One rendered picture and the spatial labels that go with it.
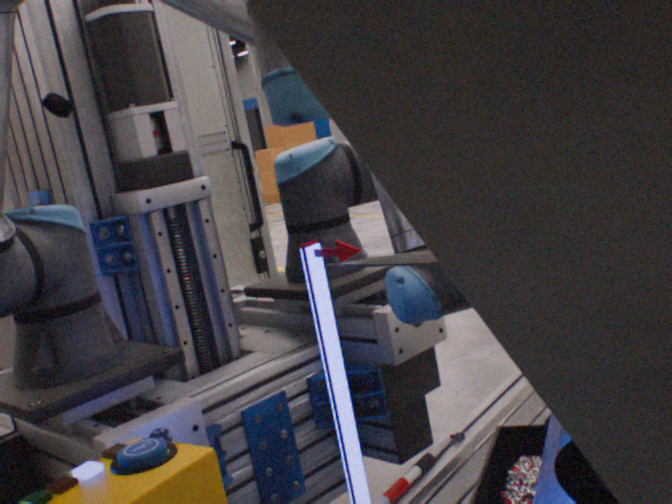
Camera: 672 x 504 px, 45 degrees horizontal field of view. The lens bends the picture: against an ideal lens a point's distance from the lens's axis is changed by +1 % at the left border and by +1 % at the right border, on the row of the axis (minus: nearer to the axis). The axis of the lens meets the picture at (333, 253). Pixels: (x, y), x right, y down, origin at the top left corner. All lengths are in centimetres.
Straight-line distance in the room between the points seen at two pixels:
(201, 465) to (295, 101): 31
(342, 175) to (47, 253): 53
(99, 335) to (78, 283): 8
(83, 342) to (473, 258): 85
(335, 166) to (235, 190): 149
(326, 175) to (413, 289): 45
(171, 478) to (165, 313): 68
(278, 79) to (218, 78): 217
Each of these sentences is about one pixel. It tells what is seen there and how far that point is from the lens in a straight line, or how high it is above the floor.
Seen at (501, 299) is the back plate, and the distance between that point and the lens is 34.
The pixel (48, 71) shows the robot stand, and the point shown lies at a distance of 133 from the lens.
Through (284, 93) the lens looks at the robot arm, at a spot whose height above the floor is 134.
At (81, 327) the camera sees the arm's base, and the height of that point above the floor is 110.
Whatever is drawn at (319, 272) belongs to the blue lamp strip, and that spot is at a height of 116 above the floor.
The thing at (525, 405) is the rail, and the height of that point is 83.
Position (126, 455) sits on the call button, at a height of 108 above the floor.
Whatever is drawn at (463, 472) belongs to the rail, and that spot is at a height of 83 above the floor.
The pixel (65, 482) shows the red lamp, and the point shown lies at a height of 108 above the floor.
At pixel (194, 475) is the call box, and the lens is 67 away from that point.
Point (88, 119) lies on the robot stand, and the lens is 135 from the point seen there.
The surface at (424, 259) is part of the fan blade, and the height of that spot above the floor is 118.
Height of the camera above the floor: 132
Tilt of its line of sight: 10 degrees down
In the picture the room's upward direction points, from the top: 11 degrees counter-clockwise
